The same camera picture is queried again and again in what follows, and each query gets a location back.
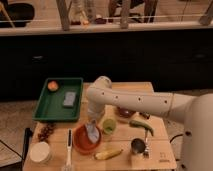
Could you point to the yellow corn cob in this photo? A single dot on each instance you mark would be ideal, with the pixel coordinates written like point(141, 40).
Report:
point(107, 154)

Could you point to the orange fruit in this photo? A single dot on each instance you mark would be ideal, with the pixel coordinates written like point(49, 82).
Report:
point(52, 86)

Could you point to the green cup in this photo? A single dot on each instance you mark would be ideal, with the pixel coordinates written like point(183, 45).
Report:
point(109, 126)

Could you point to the grey sponge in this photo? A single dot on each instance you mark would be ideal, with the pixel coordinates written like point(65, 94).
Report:
point(69, 99)

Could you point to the metal fork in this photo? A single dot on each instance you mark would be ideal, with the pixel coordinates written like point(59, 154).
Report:
point(146, 151)

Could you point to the white round container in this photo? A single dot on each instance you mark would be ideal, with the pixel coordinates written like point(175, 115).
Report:
point(40, 152)

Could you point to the green chili pepper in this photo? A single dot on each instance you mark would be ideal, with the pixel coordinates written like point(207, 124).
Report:
point(138, 124)

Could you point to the black chair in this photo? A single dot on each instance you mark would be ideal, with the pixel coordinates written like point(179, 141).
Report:
point(20, 13)

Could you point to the red orange bowl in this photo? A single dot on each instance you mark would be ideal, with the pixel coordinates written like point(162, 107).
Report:
point(81, 142)

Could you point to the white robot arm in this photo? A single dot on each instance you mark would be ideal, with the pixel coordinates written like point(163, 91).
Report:
point(194, 112)

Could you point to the small metal cup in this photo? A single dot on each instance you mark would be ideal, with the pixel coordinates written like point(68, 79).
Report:
point(137, 146)

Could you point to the green plastic tray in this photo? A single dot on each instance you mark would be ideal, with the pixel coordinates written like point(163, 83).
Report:
point(50, 106)

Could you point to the dark red grapes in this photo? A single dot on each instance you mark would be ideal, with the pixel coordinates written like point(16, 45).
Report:
point(45, 132)

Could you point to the dark purple bowl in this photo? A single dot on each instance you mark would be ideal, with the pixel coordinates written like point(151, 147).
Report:
point(125, 113)

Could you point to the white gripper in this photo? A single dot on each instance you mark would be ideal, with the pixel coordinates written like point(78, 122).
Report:
point(95, 111)

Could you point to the white dish brush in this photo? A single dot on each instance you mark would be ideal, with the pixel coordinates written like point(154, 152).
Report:
point(68, 165)

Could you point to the small brown object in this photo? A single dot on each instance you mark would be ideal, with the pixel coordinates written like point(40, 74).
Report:
point(145, 115)

